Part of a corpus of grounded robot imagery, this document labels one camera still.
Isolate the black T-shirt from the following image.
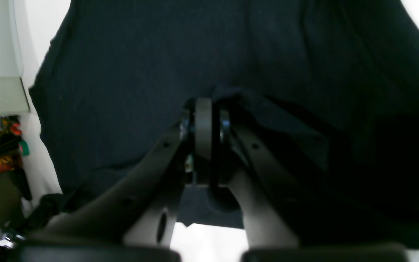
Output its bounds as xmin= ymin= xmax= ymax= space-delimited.
xmin=29 ymin=0 xmax=419 ymax=249

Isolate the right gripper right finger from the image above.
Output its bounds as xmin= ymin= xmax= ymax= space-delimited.
xmin=213 ymin=108 xmax=341 ymax=248

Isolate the colourful tool pile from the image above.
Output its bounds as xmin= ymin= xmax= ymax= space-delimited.
xmin=0 ymin=116 xmax=33 ymax=201

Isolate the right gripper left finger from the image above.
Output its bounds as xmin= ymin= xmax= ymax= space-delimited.
xmin=45 ymin=98 xmax=213 ymax=247

